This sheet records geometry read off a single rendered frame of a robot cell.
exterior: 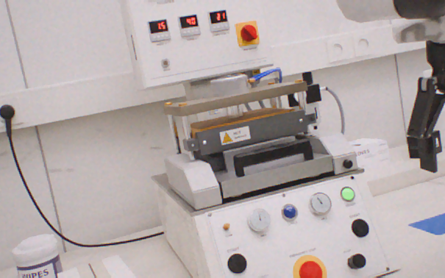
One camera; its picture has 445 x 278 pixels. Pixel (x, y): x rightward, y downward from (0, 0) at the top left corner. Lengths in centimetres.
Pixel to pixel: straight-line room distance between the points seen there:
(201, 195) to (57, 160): 68
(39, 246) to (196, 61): 53
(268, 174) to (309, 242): 14
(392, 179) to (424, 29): 70
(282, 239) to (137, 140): 72
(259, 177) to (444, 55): 36
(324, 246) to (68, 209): 81
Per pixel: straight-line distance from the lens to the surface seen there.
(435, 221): 126
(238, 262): 90
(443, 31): 89
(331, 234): 97
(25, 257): 110
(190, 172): 94
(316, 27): 176
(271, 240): 93
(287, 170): 96
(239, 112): 111
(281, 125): 105
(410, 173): 156
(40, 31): 152
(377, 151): 163
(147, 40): 122
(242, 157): 93
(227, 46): 126
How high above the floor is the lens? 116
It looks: 7 degrees down
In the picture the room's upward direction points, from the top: 11 degrees counter-clockwise
